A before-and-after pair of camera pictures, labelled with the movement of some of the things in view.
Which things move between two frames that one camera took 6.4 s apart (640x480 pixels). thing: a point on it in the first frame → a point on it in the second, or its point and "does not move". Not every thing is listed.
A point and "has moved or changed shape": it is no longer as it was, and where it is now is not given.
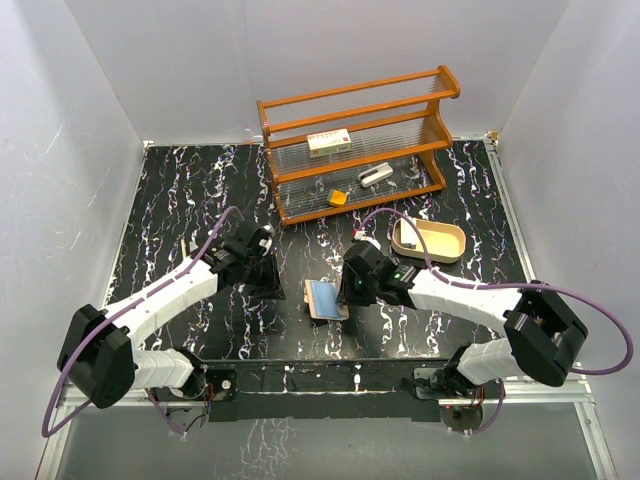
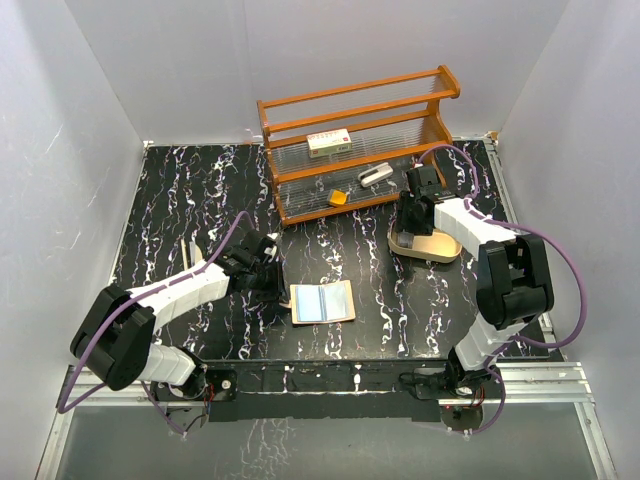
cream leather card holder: (321, 297) has moved or changed shape
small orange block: (338, 197) does not move
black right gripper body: (359, 292) → (407, 217)
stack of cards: (408, 235) does not move
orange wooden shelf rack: (358, 147) does not move
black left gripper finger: (266, 283) does not move
